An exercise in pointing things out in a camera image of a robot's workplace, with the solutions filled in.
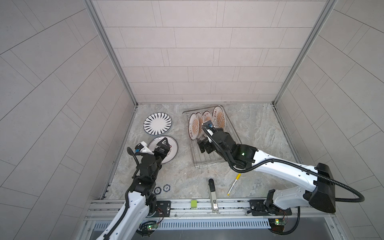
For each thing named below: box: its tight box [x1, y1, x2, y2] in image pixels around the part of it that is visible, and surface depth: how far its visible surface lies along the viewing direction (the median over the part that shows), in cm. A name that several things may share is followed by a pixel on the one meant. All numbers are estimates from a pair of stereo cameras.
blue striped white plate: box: [143, 112, 173, 136], surface depth 105 cm
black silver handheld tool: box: [208, 178, 219, 213], surface depth 74 cm
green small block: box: [190, 200, 198, 208], surface depth 74 cm
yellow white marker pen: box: [227, 173, 242, 196], surface depth 81 cm
